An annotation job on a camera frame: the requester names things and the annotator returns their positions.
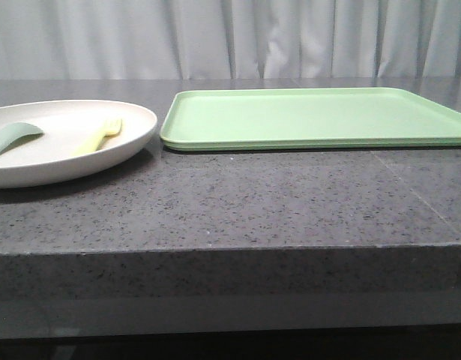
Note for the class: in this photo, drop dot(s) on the light green serving tray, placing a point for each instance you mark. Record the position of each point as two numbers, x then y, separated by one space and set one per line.
307 118

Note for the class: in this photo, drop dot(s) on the white pleated curtain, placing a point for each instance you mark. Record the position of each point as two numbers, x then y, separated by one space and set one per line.
211 40

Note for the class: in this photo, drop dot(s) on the cream round plate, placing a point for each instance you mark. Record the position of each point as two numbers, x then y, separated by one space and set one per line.
66 124

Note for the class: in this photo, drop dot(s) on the yellow plastic fork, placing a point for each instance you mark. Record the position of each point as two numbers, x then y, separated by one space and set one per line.
108 128

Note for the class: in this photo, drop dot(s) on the green plastic spoon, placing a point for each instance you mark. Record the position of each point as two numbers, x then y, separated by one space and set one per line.
15 131

